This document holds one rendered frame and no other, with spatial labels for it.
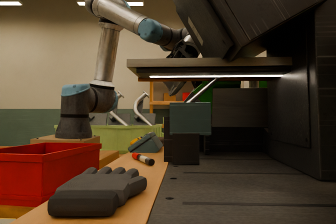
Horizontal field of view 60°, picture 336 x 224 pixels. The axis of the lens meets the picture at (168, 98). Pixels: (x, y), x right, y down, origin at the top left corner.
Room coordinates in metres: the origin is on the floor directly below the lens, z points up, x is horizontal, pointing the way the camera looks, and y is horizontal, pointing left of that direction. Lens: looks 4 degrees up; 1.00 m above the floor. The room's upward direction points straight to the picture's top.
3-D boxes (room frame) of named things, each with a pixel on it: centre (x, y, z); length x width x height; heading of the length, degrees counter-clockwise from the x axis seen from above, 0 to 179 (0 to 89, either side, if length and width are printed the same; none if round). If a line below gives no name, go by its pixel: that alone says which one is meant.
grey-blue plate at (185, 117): (0.67, -0.05, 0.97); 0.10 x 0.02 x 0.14; 87
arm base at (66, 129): (1.25, 0.40, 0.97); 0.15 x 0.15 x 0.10
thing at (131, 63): (0.68, -0.11, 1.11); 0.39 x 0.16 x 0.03; 87
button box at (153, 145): (0.96, 0.07, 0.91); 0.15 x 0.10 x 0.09; 177
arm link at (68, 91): (1.25, 0.39, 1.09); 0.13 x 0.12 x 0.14; 145
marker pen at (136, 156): (0.70, 0.06, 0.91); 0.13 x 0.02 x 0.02; 23
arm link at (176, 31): (1.10, -0.02, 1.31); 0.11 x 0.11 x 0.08; 55
